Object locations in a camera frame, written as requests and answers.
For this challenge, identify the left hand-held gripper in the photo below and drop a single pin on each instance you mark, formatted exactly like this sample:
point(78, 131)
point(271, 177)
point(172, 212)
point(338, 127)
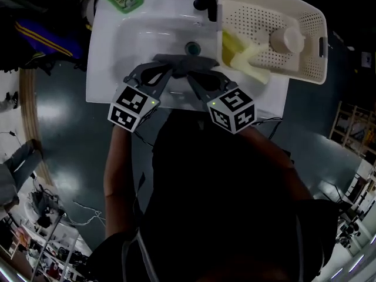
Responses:
point(132, 110)

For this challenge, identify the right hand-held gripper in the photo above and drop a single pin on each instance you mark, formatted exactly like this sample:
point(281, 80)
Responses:
point(232, 110)

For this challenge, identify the grey cloth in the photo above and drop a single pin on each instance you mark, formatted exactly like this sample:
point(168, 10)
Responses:
point(188, 63)

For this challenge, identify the yellow cloth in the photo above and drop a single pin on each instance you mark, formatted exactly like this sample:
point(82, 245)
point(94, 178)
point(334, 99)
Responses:
point(246, 60)

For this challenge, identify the person's left forearm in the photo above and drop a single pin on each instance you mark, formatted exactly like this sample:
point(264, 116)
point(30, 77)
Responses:
point(117, 169)

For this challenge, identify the person's right forearm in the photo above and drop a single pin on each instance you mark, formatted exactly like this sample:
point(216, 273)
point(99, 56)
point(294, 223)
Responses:
point(270, 154)

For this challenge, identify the teal sink drain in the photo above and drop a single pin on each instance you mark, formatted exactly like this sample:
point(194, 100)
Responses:
point(192, 48)

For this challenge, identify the white sink basin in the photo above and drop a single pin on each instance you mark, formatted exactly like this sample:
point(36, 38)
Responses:
point(132, 31)

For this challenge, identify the white cup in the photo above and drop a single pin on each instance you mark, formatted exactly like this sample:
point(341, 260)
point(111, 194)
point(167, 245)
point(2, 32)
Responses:
point(286, 40)

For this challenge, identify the person's black shirt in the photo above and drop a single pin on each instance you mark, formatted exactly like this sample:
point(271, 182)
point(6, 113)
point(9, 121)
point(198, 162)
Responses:
point(211, 204)

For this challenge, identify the black clothes pile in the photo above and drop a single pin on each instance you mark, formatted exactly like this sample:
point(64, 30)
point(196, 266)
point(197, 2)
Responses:
point(35, 4)

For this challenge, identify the wooden shelf rack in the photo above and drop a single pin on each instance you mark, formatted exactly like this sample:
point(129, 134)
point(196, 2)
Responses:
point(352, 131)

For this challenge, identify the white paper sign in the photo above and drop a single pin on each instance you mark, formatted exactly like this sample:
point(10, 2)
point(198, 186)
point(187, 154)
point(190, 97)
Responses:
point(366, 60)

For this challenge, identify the black folding chair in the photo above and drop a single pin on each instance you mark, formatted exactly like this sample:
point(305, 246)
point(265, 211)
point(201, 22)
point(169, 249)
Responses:
point(337, 198)

